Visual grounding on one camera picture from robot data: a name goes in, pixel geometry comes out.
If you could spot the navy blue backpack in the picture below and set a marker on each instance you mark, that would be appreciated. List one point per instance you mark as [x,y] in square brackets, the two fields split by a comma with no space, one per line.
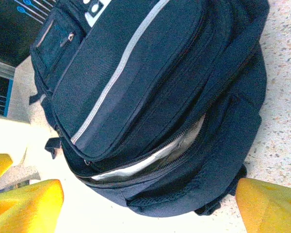
[160,97]

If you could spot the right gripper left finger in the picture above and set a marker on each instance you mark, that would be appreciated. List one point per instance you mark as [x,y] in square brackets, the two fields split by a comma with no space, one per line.
[21,208]

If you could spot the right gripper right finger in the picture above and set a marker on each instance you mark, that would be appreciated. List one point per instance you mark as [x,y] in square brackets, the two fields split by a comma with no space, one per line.
[271,208]

